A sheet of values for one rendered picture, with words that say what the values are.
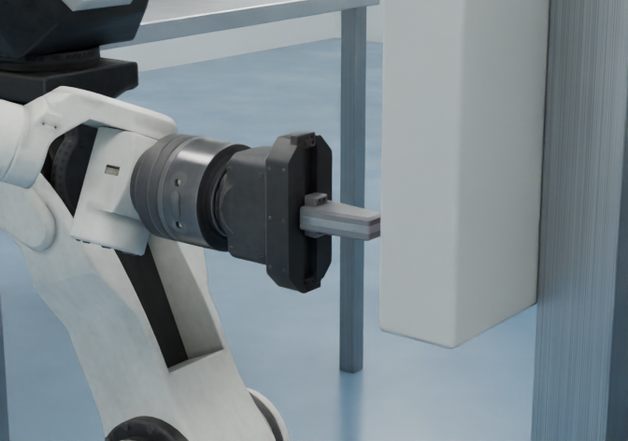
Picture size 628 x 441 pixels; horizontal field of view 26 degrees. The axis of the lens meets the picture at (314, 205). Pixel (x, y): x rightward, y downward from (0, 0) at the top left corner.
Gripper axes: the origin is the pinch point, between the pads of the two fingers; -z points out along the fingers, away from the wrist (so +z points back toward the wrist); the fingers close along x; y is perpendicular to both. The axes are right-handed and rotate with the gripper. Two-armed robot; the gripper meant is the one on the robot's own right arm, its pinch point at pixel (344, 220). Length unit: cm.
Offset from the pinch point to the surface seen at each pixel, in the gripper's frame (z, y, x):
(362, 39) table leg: 107, 153, -13
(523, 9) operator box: -15.0, -0.9, 17.0
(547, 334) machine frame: -16.1, 2.4, -6.1
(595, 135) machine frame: -19.0, 2.4, 8.6
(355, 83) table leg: 107, 151, -22
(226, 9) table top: 105, 108, -2
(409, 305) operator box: -11.6, -8.6, -1.8
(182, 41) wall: 434, 450, -77
